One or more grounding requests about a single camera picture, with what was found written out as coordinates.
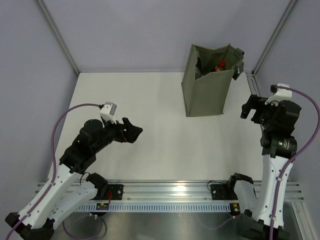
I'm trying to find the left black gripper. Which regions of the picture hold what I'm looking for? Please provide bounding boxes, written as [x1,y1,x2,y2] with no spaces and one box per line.
[93,116,142,154]

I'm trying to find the green Fairy dish soap bottle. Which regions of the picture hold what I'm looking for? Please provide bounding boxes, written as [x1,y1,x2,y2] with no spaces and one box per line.
[214,60,226,72]

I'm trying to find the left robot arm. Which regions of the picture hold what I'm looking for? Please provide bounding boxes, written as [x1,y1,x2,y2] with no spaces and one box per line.
[5,117,143,240]

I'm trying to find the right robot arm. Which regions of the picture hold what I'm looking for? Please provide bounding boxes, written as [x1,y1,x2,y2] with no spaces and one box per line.
[226,94,301,240]

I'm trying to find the olive green canvas bag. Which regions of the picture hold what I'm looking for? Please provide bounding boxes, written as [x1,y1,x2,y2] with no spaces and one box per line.
[181,44,245,117]

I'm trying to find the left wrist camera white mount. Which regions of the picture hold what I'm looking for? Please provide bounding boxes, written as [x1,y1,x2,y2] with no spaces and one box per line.
[99,102,117,124]

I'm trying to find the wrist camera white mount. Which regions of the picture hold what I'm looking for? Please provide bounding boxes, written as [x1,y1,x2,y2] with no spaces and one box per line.
[99,102,117,124]
[264,83,292,106]

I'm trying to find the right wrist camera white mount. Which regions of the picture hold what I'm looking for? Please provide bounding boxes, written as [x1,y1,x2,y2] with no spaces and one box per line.
[264,83,292,106]

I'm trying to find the aluminium front rail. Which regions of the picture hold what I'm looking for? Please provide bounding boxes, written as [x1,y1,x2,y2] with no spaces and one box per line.
[31,181,305,203]

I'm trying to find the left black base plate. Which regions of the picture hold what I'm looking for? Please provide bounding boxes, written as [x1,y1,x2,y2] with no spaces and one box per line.
[92,184,124,201]

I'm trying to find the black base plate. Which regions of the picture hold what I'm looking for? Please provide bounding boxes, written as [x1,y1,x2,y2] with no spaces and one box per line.
[210,183,238,201]
[92,184,124,201]

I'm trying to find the white slotted cable duct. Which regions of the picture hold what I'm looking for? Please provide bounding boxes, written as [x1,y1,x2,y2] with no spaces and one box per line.
[75,202,231,213]

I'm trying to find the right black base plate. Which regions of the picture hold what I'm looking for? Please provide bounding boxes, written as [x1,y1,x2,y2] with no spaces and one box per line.
[210,183,238,201]

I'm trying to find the right aluminium frame post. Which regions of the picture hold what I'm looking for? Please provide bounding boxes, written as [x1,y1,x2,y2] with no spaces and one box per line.
[251,0,299,77]

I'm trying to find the aluminium frame post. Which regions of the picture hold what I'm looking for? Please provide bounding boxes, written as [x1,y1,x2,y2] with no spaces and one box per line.
[34,0,81,77]
[251,0,299,77]

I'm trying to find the left aluminium frame post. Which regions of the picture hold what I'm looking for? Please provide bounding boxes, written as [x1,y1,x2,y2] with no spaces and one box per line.
[34,0,81,77]

